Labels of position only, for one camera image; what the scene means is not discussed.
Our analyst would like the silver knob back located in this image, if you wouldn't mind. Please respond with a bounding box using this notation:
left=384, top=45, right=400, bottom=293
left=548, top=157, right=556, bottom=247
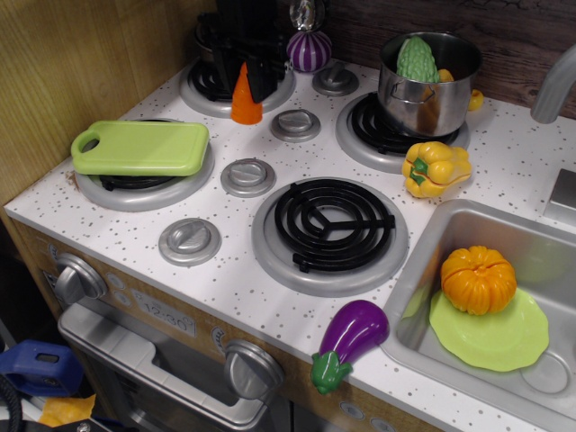
left=312, top=62, right=359, bottom=97

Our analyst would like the light green plastic plate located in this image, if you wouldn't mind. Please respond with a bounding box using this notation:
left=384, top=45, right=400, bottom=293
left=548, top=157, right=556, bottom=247
left=429, top=289, right=549, bottom=372

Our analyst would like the silver oven dial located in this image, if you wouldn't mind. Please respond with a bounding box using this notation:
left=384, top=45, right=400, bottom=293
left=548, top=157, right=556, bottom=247
left=54, top=253, right=108, bottom=305
left=224, top=339, right=284, bottom=401

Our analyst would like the front right black burner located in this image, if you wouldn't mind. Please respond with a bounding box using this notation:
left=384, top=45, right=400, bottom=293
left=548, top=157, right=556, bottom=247
left=251, top=177, right=409, bottom=298

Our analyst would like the back right burner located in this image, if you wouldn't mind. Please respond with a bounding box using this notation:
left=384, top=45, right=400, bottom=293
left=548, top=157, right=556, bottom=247
left=335, top=92, right=471, bottom=175

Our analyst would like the small yellow toy behind pot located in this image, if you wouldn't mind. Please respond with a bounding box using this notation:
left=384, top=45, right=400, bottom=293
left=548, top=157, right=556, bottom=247
left=468, top=89, right=484, bottom=112

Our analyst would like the front left burner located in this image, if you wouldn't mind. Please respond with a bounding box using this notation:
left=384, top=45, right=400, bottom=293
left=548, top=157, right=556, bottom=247
left=74, top=120, right=214, bottom=212

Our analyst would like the blue device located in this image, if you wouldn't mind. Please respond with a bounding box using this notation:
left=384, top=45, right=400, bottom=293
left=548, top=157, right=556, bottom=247
left=1, top=339, right=84, bottom=397

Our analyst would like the hanging silver spoon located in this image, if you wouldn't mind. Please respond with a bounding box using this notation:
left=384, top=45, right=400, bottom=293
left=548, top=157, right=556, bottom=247
left=289, top=0, right=327, bottom=32

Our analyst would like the silver toy sink basin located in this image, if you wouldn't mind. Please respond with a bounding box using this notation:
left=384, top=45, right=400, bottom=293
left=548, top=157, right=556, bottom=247
left=383, top=200, right=575, bottom=431

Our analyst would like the silver oven dial left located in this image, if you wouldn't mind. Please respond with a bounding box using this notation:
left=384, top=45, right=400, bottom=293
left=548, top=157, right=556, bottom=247
left=54, top=253, right=108, bottom=305

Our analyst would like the back left burner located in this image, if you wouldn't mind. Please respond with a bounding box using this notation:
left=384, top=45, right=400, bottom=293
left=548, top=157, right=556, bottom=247
left=179, top=58, right=296, bottom=119

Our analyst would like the yellow cloth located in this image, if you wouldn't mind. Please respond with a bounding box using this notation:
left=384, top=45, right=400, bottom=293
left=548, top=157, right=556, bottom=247
left=39, top=394, right=96, bottom=428

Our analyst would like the orange toy carrot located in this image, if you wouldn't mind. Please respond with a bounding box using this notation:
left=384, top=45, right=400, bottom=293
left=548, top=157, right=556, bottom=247
left=230, top=63, right=263, bottom=125

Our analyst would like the green plastic cutting board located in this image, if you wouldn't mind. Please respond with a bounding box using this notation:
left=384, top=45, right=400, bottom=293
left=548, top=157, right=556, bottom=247
left=71, top=121, right=209, bottom=176

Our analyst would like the silver oven door handle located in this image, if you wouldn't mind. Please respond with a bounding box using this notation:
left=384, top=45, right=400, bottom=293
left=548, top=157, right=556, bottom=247
left=58, top=304, right=275, bottom=431

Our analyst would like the yellow toy bell pepper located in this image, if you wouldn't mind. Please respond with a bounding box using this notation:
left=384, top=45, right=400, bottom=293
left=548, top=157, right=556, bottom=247
left=401, top=141, right=473, bottom=198

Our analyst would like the silver oven dial right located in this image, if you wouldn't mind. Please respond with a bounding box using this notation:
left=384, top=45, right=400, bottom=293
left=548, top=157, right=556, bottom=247
left=224, top=339, right=284, bottom=401

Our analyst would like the orange toy inside pot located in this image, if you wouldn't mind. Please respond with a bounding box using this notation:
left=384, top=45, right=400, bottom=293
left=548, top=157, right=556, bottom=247
left=438, top=68, right=455, bottom=83

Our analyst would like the silver knob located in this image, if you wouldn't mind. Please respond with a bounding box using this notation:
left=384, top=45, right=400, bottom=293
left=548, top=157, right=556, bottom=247
left=270, top=109, right=321, bottom=143
left=220, top=158, right=276, bottom=198
left=312, top=62, right=359, bottom=97
left=158, top=218, right=221, bottom=267

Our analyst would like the orange toy pumpkin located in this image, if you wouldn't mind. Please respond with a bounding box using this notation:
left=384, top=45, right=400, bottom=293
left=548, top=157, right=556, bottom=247
left=440, top=246, right=518, bottom=316

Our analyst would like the silver knob upper centre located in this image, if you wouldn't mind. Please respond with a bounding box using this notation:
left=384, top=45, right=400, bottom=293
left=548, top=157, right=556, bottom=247
left=270, top=109, right=321, bottom=143

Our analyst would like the purple toy eggplant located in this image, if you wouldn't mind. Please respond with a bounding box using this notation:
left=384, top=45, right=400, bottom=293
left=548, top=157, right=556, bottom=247
left=310, top=300, right=391, bottom=395

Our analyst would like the small lidded steel pot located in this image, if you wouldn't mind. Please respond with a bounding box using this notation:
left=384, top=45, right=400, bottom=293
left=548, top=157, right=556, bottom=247
left=194, top=24, right=214, bottom=65

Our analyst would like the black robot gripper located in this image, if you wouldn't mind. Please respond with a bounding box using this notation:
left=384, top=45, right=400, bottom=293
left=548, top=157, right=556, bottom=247
left=196, top=0, right=287, bottom=103

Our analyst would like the purple striped toy onion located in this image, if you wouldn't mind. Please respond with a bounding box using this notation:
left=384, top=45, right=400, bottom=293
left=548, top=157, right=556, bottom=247
left=286, top=31, right=332, bottom=73

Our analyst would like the black cable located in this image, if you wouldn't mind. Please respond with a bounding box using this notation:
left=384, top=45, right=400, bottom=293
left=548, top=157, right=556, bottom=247
left=0, top=373, right=23, bottom=432

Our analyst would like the steel cooking pot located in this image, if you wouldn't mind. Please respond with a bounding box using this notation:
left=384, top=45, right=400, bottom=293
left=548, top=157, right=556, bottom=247
left=377, top=31, right=482, bottom=138

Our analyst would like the silver knob front left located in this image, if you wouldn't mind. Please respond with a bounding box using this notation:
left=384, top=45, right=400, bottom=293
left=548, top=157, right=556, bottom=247
left=158, top=218, right=221, bottom=267

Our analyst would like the green toy bitter gourd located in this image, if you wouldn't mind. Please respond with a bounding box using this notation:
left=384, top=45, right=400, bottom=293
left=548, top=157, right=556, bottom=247
left=396, top=36, right=440, bottom=83

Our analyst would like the grey toy faucet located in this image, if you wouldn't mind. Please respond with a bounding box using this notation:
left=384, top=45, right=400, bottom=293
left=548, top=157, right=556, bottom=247
left=530, top=46, right=575, bottom=124

